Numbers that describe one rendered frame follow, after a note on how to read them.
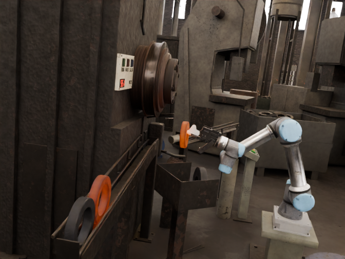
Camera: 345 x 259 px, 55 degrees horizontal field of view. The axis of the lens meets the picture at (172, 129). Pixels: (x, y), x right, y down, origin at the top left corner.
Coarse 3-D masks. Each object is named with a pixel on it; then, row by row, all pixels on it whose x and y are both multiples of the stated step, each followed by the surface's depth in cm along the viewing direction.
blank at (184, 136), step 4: (184, 124) 188; (188, 124) 194; (184, 128) 187; (188, 128) 196; (180, 132) 186; (184, 132) 186; (180, 136) 186; (184, 136) 186; (188, 136) 200; (180, 140) 187; (184, 140) 186; (180, 144) 189; (184, 144) 188
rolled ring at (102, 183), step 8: (104, 176) 126; (96, 184) 121; (104, 184) 126; (96, 192) 120; (104, 192) 134; (96, 200) 119; (104, 200) 134; (96, 208) 120; (104, 208) 132; (96, 216) 121
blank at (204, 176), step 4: (196, 168) 161; (200, 168) 156; (204, 168) 157; (196, 172) 160; (200, 172) 154; (204, 172) 154; (196, 176) 160; (200, 176) 152; (204, 176) 152; (196, 180) 162
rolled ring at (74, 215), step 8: (80, 200) 107; (88, 200) 110; (72, 208) 104; (80, 208) 104; (88, 208) 113; (72, 216) 102; (80, 216) 104; (88, 216) 116; (72, 224) 101; (88, 224) 116; (64, 232) 101; (72, 232) 101; (80, 232) 115; (88, 232) 115; (80, 240) 112; (80, 248) 108
